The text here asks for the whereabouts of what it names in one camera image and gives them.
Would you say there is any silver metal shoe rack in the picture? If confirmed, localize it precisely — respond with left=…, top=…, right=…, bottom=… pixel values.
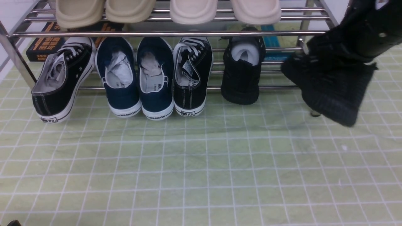
left=1, top=0, right=338, bottom=88

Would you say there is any black knit sneaker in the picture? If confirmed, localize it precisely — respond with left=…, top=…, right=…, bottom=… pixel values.
left=220, top=36, right=266, bottom=105
left=280, top=52, right=378, bottom=127

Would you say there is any black canvas sneaker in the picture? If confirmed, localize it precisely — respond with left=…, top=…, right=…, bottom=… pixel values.
left=31, top=37, right=96, bottom=124
left=173, top=37, right=214, bottom=117

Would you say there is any cream slipper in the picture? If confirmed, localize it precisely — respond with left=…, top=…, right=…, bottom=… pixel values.
left=170, top=0, right=218, bottom=25
left=230, top=0, right=281, bottom=25

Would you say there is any black canvas sneaker left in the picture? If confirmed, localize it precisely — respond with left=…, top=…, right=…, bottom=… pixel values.
left=31, top=37, right=96, bottom=124

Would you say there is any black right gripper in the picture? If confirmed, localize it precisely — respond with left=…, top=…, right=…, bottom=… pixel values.
left=306, top=0, right=377, bottom=68

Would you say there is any khaki slipper far left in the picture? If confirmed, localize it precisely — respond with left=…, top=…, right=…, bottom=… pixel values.
left=56, top=0, right=105, bottom=29

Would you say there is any cream slipper far right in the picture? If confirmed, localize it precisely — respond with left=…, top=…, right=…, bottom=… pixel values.
left=230, top=0, right=281, bottom=25

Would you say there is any black canvas sneaker right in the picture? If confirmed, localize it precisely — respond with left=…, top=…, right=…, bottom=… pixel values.
left=173, top=37, right=214, bottom=117

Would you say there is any khaki slipper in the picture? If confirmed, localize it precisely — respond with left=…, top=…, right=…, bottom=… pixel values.
left=56, top=0, right=105, bottom=29
left=105, top=0, right=156, bottom=24

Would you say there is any navy slip-on shoe right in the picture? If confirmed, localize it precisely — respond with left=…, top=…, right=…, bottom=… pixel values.
left=137, top=37, right=174, bottom=121

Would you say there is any black orange book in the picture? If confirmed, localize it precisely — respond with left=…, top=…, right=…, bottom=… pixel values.
left=26, top=21, right=124, bottom=62

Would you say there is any navy slip-on shoe left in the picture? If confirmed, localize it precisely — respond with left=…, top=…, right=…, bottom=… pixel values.
left=95, top=37, right=142, bottom=118

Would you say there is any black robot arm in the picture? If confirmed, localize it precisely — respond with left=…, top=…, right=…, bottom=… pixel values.
left=307, top=0, right=402, bottom=63

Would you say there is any navy slip-on shoe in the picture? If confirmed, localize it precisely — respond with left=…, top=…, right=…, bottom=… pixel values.
left=137, top=37, right=174, bottom=121
left=95, top=37, right=142, bottom=118

